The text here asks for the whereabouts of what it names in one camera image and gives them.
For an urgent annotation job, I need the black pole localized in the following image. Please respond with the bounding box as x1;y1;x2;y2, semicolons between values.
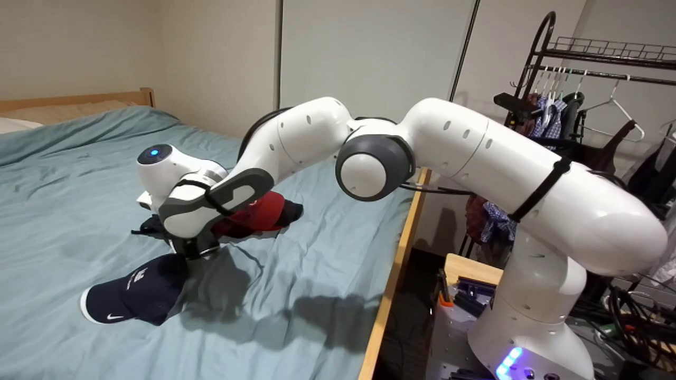
449;0;482;102

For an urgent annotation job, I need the blue plaid shirt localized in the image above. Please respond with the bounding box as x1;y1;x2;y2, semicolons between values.
480;96;568;244

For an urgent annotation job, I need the orange handled tool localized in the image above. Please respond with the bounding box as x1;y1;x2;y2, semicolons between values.
437;268;455;308

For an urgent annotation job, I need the black and white cap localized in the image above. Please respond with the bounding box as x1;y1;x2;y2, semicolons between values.
80;253;190;326

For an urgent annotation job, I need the coil of black cable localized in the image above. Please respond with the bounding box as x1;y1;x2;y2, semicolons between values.
606;284;676;372

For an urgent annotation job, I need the teal bed sheet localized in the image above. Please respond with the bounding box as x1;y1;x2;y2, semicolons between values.
0;106;416;380

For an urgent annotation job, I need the wooden bed frame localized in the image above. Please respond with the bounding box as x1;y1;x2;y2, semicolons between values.
0;88;432;380

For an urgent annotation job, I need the brown hanging garment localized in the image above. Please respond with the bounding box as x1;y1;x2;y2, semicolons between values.
573;120;637;175

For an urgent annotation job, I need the dark hanging garment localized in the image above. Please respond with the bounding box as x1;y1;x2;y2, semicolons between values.
627;125;676;220

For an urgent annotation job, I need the white pillow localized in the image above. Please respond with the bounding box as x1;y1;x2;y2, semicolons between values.
0;117;43;135

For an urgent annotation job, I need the red cap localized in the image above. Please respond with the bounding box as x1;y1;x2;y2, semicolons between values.
211;191;304;239

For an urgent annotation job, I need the row of clothes hangers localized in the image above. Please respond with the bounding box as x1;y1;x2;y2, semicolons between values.
531;65;588;109

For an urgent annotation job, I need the black clothes rack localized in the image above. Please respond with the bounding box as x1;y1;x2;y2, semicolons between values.
457;11;676;259

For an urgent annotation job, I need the white clothes hanger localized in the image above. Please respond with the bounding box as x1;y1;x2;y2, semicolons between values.
578;74;646;143

